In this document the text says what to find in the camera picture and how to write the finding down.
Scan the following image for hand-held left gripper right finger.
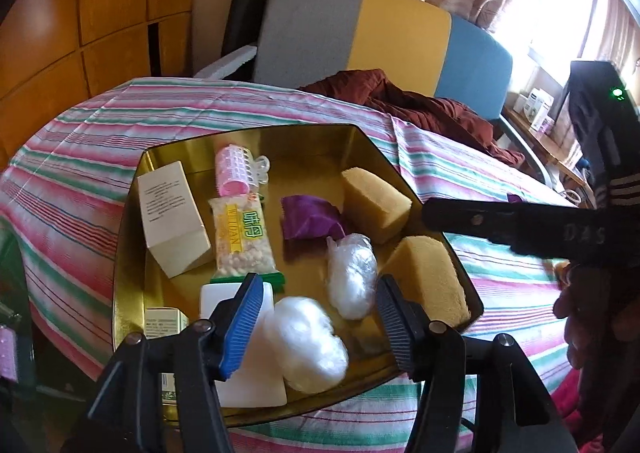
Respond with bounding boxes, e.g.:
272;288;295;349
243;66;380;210
376;274;571;453

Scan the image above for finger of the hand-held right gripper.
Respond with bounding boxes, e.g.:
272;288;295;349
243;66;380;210
421;198;516;251

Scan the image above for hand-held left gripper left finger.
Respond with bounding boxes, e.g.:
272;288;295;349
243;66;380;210
60;273;266;453

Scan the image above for yellow sponge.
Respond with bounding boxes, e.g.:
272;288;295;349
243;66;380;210
341;169;413;245
382;235;472;329

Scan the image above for clear plastic bag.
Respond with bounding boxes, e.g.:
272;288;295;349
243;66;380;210
326;233;378;321
264;296;349;394

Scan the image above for yellow snack packet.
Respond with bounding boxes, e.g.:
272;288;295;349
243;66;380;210
207;194;286;286

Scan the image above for purple cloth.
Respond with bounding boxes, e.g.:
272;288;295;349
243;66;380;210
281;196;346;240

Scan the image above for gold metal tray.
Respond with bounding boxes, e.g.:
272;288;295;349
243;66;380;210
111;123;485;429

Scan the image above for person's right hand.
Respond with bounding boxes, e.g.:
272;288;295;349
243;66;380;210
552;260;613;369

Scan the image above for wooden desk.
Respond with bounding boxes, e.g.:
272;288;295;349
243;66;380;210
502;106;596;204

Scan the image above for flat white soap block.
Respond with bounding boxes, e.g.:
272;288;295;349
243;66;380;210
199;281;288;409

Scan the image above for small green label box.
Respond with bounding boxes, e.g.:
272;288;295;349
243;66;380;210
145;308;190;404

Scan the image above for white printed boxes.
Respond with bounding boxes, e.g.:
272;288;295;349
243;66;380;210
515;88;555;131

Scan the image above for dark red blanket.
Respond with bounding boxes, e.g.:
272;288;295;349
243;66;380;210
300;68;526;169

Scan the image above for tall white carton box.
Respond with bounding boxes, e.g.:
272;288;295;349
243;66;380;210
137;160;212;280

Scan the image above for pink striped curtain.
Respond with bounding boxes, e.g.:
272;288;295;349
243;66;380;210
580;0;640;65

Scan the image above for pink hair roller with clip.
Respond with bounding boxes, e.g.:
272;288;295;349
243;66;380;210
215;144;271;196

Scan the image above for pink garment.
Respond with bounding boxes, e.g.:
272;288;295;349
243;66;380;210
550;373;601;434

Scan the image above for grey yellow blue headboard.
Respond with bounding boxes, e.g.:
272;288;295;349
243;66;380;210
252;0;513;119

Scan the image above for green glass side table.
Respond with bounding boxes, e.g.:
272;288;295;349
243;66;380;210
0;228;61;453

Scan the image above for striped bed sheet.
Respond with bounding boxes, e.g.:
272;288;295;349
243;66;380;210
0;77;601;453

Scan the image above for black rolled mat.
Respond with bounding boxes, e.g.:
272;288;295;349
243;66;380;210
221;0;281;56

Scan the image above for grey bed rail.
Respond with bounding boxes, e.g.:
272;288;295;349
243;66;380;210
192;44;258;80
500;113;556;184

